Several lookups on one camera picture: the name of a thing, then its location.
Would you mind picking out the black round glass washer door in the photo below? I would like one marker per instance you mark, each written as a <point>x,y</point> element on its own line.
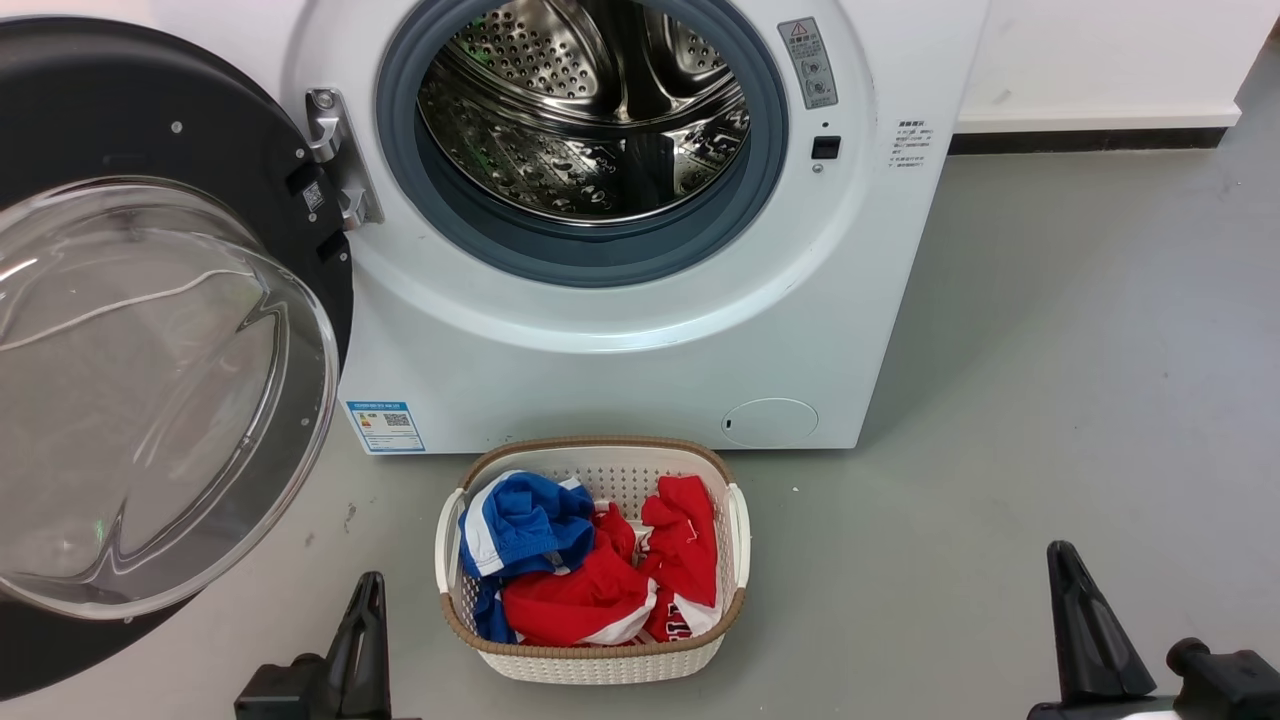
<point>150,120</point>

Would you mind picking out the stainless steel washer drum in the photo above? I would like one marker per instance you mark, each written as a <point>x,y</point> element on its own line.
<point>580,100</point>

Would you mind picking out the white front-load washing machine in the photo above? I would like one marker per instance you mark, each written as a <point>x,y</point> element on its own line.
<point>600,370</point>

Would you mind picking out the plain red garment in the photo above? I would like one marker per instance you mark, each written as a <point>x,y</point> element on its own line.
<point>685,535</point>

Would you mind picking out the blue energy label sticker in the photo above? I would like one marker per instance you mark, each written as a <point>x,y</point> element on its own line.
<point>385,427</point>

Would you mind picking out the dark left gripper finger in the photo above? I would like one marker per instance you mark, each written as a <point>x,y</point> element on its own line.
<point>378,670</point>
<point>345,680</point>

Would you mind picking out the black door latch slot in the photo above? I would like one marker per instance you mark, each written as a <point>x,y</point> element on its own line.
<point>826,148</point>

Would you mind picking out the round filter cover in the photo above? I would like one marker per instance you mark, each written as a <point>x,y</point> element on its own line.
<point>770,423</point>

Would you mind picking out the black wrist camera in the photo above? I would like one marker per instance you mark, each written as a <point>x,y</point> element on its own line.
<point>280,695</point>
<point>1235,685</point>

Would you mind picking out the blue and white garment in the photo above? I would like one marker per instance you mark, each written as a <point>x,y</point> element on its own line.
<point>520,525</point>

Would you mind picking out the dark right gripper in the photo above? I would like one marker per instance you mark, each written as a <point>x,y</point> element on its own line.
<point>1100,711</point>

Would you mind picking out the white woven laundry basket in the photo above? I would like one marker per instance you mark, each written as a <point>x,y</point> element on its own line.
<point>600,665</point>

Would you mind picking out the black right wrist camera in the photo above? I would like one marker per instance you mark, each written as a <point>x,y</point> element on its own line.
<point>1235,685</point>

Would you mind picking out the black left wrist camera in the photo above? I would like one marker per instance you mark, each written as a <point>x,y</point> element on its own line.
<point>280,695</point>

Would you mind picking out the printed text label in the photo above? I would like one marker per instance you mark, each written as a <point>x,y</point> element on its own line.
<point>911,143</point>

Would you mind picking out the red garment with white trim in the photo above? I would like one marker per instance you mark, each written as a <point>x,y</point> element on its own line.
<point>575,600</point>

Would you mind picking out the grey warning sticker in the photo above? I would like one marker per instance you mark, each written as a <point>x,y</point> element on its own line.
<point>808,62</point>

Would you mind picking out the silver door hinge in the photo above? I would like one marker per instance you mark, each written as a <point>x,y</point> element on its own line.
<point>340,150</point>

